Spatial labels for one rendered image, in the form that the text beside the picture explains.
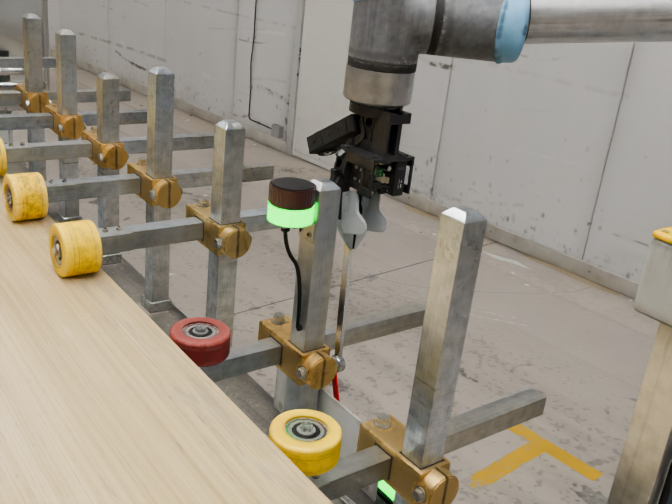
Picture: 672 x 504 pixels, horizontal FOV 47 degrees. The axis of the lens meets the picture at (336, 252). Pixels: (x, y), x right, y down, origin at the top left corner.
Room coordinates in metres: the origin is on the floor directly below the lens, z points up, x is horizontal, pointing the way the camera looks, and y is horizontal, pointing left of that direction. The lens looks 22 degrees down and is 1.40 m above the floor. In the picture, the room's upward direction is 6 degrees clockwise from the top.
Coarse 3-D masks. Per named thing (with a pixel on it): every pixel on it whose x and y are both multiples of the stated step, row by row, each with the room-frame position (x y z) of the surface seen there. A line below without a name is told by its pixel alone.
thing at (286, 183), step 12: (276, 180) 0.94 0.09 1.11; (288, 180) 0.95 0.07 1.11; (300, 180) 0.96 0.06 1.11; (288, 228) 0.93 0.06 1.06; (300, 228) 0.96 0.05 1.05; (312, 228) 0.95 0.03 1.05; (312, 240) 0.94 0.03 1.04; (288, 252) 0.94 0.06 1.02; (300, 276) 0.95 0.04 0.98; (300, 288) 0.95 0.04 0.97; (300, 300) 0.95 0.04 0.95; (300, 312) 0.95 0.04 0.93; (300, 324) 0.95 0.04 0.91
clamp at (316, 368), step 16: (288, 320) 1.04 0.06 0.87; (272, 336) 0.99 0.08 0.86; (288, 336) 0.99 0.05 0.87; (288, 352) 0.96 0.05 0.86; (304, 352) 0.94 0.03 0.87; (320, 352) 0.95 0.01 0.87; (288, 368) 0.96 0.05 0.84; (304, 368) 0.93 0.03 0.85; (320, 368) 0.93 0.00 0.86; (336, 368) 0.95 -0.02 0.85; (304, 384) 0.94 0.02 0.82; (320, 384) 0.93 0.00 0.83
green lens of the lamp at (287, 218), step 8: (272, 208) 0.92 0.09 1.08; (312, 208) 0.93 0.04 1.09; (272, 216) 0.92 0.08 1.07; (280, 216) 0.91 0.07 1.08; (288, 216) 0.91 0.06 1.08; (296, 216) 0.91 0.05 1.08; (304, 216) 0.92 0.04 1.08; (312, 216) 0.93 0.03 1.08; (280, 224) 0.91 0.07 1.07; (288, 224) 0.91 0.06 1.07; (296, 224) 0.91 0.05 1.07; (304, 224) 0.92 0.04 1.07
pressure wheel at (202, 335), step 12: (180, 324) 0.92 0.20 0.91; (192, 324) 0.93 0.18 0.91; (204, 324) 0.93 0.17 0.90; (216, 324) 0.93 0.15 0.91; (180, 336) 0.88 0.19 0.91; (192, 336) 0.89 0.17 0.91; (204, 336) 0.90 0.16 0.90; (216, 336) 0.90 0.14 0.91; (228, 336) 0.90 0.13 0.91; (180, 348) 0.87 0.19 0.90; (192, 348) 0.87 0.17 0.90; (204, 348) 0.87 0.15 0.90; (216, 348) 0.88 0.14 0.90; (228, 348) 0.90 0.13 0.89; (192, 360) 0.87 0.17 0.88; (204, 360) 0.87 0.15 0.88; (216, 360) 0.88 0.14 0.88
